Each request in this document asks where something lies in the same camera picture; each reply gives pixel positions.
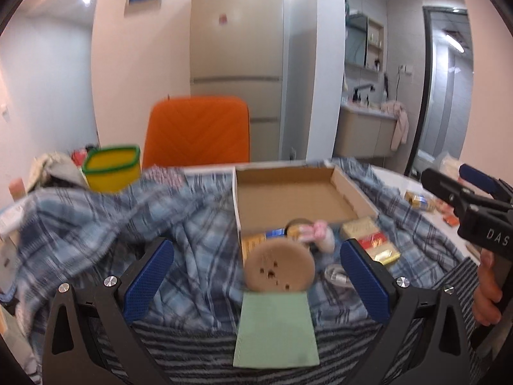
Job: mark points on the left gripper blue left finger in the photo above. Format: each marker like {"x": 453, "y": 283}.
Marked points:
{"x": 143, "y": 278}

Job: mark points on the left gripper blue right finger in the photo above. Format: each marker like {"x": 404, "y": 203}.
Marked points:
{"x": 369, "y": 278}

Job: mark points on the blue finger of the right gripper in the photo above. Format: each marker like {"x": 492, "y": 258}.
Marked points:
{"x": 479, "y": 179}
{"x": 446, "y": 189}

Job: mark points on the red gold cigarette pack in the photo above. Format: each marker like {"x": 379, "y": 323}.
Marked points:
{"x": 372, "y": 239}

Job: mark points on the green leather card pouch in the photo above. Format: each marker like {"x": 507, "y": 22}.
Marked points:
{"x": 275, "y": 331}

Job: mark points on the round beige powder puff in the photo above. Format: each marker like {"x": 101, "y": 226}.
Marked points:
{"x": 279, "y": 265}

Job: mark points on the blue gold cigarette pack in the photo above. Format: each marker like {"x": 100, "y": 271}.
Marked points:
{"x": 262, "y": 240}

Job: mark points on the person's right hand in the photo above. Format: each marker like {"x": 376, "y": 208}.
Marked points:
{"x": 487, "y": 294}

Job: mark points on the gold snack packet on table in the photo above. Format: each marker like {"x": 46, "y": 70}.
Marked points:
{"x": 419, "y": 202}

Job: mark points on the grey striped cloth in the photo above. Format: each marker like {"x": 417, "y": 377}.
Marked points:
{"x": 215, "y": 359}

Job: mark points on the pink towel on sink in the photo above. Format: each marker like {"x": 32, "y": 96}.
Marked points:
{"x": 401, "y": 129}

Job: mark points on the blue plaid shirt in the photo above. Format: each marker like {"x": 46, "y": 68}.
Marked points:
{"x": 80, "y": 237}

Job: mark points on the bathroom vanity cabinet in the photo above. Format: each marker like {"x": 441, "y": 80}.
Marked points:
{"x": 364, "y": 133}

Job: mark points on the yellow green bin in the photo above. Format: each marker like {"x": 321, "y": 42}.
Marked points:
{"x": 113, "y": 168}

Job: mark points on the black faucet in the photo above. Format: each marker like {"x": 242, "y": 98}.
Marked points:
{"x": 356, "y": 97}

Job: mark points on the open cardboard box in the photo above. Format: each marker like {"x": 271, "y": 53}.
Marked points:
{"x": 268, "y": 199}

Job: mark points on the beige clothes pile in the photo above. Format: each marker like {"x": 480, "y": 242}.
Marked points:
{"x": 55, "y": 169}

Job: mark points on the red bag on floor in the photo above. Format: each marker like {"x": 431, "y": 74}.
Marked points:
{"x": 79, "y": 156}

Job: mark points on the orange chair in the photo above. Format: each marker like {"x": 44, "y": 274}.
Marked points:
{"x": 197, "y": 131}

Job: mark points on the mirror cabinet with shelves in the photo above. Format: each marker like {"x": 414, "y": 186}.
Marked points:
{"x": 365, "y": 42}

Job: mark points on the beige refrigerator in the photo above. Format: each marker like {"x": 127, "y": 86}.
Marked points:
{"x": 236, "y": 49}

